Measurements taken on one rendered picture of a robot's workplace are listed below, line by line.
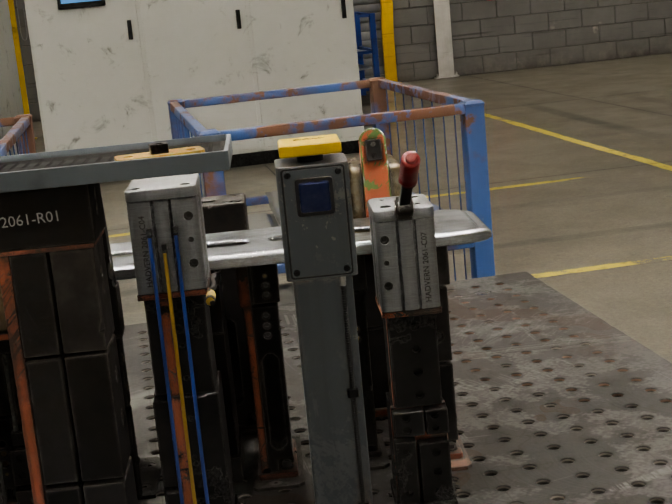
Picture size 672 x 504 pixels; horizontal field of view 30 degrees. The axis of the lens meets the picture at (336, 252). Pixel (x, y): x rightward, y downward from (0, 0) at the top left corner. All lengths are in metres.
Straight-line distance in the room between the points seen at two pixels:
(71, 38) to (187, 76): 0.88
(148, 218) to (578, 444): 0.64
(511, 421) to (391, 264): 0.44
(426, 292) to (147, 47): 8.12
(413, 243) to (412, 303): 0.07
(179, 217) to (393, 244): 0.23
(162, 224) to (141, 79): 8.10
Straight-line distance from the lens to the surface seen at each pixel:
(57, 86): 9.45
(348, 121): 3.44
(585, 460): 1.61
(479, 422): 1.75
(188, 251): 1.37
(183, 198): 1.35
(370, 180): 1.70
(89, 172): 1.17
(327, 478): 1.28
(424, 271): 1.39
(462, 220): 1.59
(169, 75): 9.46
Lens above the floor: 1.31
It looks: 12 degrees down
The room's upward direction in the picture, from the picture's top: 5 degrees counter-clockwise
